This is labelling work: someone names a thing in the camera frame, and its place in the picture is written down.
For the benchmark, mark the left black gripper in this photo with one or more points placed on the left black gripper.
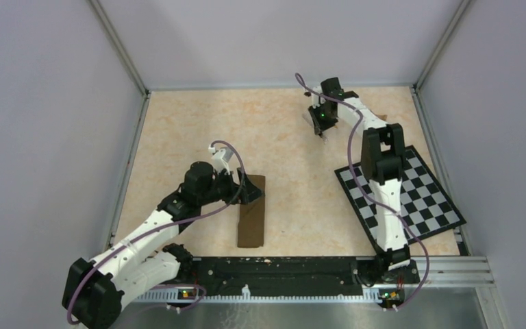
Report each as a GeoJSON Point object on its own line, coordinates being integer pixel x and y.
{"type": "Point", "coordinates": [250, 192]}

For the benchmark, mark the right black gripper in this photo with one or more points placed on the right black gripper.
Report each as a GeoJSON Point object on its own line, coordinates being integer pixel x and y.
{"type": "Point", "coordinates": [318, 126]}

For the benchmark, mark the brown cloth napkin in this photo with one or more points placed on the brown cloth napkin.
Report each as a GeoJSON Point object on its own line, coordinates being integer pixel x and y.
{"type": "Point", "coordinates": [251, 223]}

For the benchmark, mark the black-handled knife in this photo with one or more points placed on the black-handled knife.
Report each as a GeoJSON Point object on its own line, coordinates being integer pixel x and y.
{"type": "Point", "coordinates": [329, 122]}

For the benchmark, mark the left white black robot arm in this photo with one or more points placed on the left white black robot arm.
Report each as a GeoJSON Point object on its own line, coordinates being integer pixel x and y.
{"type": "Point", "coordinates": [99, 289]}

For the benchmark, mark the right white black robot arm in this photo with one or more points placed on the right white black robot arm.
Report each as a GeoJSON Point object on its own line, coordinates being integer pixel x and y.
{"type": "Point", "coordinates": [382, 163]}

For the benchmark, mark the black white checkerboard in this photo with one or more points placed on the black white checkerboard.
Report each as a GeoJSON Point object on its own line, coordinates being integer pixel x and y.
{"type": "Point", "coordinates": [425, 205]}

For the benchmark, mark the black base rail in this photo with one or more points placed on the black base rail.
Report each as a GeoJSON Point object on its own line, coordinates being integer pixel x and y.
{"type": "Point", "coordinates": [295, 276]}

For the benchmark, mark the aluminium frame rail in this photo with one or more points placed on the aluminium frame rail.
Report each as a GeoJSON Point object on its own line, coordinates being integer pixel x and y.
{"type": "Point", "coordinates": [455, 271]}

